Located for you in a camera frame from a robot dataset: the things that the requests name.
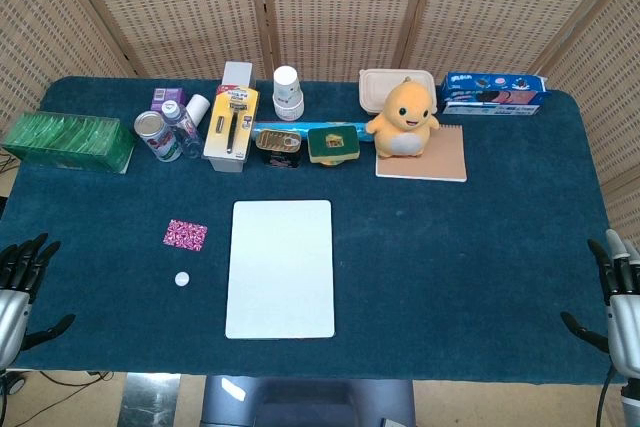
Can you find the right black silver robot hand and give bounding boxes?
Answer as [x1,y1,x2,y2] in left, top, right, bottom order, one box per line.
[559,229,640,379]

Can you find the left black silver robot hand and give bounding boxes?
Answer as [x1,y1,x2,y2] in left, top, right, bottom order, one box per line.
[0,232,76,372]

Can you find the pink patterned square card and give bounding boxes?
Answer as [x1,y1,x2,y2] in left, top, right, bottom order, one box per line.
[163,218,209,252]

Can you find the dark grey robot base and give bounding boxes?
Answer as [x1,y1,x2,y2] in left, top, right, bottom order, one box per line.
[199,374,419,427]

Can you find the white rectangular board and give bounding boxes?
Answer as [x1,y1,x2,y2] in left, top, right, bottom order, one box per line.
[224,199,337,341]

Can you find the dark blue table cloth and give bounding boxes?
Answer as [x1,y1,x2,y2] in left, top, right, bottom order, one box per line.
[0,75,631,386]

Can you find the silver red drink can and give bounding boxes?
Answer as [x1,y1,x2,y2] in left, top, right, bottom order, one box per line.
[133,110,182,163]

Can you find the brown spiral notebook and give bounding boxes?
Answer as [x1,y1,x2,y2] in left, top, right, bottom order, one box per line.
[374,122,468,183]

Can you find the clear plastic water bottle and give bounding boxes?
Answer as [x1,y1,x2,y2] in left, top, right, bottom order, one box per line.
[160,100,206,161]

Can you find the white blue toothpaste box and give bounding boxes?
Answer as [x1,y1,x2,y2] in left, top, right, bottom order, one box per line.
[442,101,544,117]

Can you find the small purple box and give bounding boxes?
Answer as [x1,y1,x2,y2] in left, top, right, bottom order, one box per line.
[151,87,189,113]

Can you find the yellow razor blister pack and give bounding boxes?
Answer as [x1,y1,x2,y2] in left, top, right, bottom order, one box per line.
[202,84,260,161]

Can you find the blue cookie box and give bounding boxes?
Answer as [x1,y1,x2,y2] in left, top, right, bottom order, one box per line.
[439,71,554,107]

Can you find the white cylinder roll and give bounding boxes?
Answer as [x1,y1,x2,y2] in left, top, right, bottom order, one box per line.
[185,93,211,127]

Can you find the yellow plush toy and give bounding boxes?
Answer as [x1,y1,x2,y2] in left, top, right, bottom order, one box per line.
[366,76,441,159]

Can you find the black luncheon meat can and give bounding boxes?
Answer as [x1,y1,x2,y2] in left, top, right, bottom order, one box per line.
[255,127,303,169]

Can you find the green yellow sponge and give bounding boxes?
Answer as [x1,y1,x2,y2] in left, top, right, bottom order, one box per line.
[306,125,362,165]

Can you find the beige lidded food container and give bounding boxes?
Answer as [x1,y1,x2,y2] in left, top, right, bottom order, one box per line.
[358,68,439,116]

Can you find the blue wrap roll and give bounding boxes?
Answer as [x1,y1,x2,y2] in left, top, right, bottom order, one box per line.
[252,120,374,141]

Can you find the white paper cup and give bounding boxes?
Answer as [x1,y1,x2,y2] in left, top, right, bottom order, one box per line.
[272,65,305,122]

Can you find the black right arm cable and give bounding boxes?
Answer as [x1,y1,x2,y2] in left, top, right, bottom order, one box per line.
[598,366,617,427]

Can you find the black floor cables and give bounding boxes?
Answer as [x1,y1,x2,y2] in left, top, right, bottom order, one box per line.
[0,369,114,397]

